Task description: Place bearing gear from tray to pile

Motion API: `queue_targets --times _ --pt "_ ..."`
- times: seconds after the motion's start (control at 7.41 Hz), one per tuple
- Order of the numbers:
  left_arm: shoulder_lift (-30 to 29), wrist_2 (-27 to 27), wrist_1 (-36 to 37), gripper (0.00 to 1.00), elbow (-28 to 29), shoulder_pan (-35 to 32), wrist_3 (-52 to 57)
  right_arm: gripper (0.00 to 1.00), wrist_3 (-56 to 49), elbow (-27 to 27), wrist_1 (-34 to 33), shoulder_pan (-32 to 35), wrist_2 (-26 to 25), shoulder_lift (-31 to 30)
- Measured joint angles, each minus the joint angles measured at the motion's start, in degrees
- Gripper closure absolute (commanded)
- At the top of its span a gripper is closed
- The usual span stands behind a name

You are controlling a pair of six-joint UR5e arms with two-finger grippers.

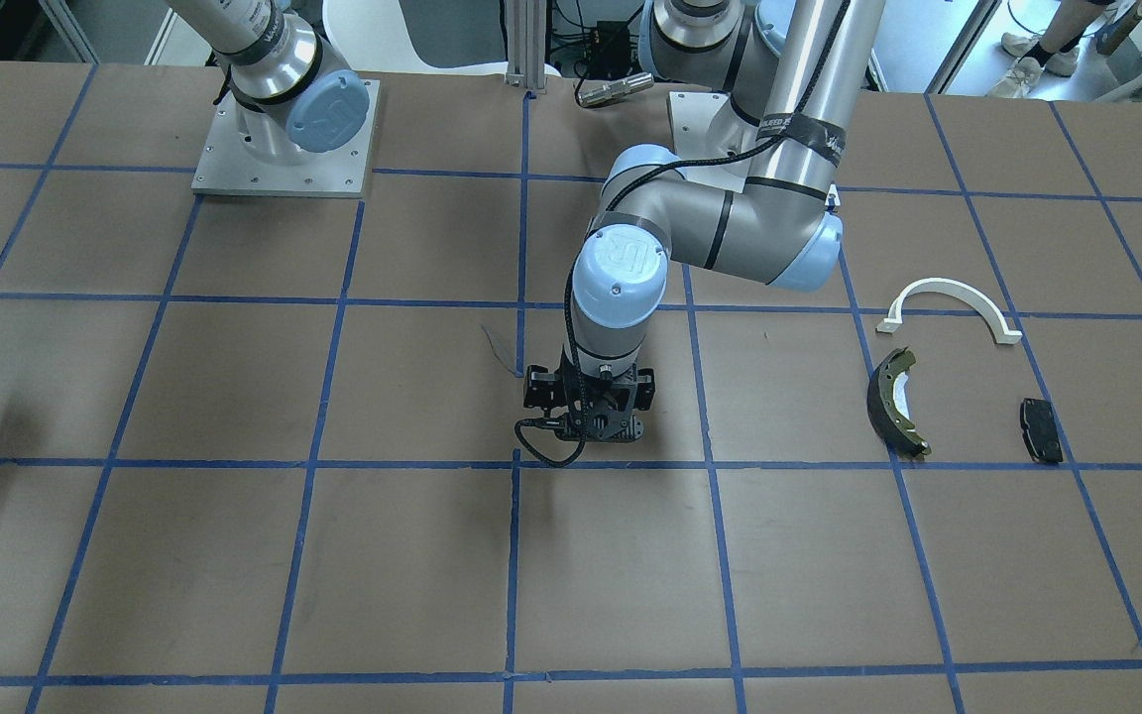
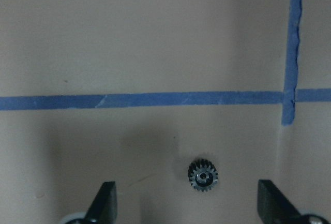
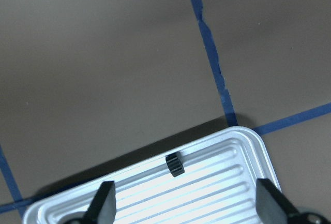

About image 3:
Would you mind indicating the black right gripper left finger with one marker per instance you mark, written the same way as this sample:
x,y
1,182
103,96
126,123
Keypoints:
x,y
103,206

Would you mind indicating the silver metal tray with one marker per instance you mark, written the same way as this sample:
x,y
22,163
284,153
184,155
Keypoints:
x,y
217,186

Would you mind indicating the small black bearing gear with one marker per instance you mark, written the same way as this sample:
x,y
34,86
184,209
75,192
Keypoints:
x,y
174,164

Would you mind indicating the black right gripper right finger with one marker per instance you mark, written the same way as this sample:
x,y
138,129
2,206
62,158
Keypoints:
x,y
272,206

